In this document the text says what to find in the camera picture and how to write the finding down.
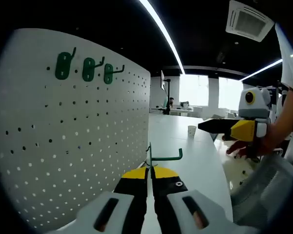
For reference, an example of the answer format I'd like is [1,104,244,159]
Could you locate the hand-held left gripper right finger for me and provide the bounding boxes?
[150,165,260,234]

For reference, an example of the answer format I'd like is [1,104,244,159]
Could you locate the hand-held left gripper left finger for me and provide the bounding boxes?
[46,167,148,234]

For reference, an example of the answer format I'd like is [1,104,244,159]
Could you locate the green hook assembly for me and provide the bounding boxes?
[82,56,105,82]
[146,142,184,169]
[104,63,126,85]
[54,47,77,80]

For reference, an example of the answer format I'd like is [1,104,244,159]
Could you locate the white perforated mounting plate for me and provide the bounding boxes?
[0,28,151,232]

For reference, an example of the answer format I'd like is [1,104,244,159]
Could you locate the person's right hand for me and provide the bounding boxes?
[226,136,274,159]

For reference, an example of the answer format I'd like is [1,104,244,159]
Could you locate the paper cup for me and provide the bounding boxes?
[187,124,197,139]

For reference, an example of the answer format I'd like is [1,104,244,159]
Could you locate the ceiling light strip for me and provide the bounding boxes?
[240,52,293,82]
[138,0,187,75]

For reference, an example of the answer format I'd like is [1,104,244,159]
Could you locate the black tripod stand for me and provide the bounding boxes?
[164,78,172,116]

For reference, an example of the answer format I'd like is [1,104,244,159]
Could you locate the grey mesh chair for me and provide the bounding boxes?
[230,155,293,223]

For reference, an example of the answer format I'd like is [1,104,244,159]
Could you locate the ceiling air vent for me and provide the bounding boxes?
[225,0,276,43]

